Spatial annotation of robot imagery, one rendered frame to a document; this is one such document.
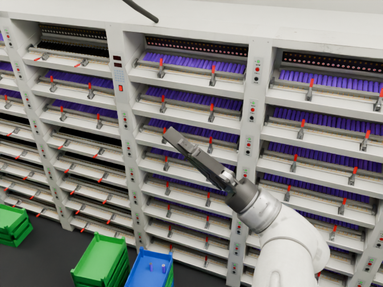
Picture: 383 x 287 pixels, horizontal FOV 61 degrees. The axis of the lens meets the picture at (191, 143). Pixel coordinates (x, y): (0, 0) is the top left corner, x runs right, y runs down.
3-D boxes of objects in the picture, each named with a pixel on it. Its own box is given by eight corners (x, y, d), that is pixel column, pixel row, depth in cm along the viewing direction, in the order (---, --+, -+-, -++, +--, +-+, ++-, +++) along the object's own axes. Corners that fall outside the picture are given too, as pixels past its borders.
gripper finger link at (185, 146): (194, 158, 72) (196, 156, 69) (176, 143, 72) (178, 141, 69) (198, 154, 72) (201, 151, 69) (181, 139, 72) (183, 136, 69)
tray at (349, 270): (351, 277, 182) (356, 271, 175) (245, 245, 201) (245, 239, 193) (354, 243, 193) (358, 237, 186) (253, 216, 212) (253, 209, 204)
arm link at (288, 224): (286, 191, 75) (281, 225, 63) (337, 234, 75) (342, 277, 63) (255, 217, 80) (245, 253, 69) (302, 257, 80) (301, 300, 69)
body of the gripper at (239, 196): (251, 188, 78) (221, 163, 78) (264, 186, 70) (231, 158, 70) (232, 213, 76) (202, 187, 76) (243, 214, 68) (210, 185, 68)
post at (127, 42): (148, 258, 245) (121, 23, 152) (137, 254, 248) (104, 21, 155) (159, 238, 261) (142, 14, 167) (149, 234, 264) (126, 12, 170)
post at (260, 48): (239, 289, 224) (273, 38, 131) (225, 285, 227) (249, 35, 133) (245, 266, 239) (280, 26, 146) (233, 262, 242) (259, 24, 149)
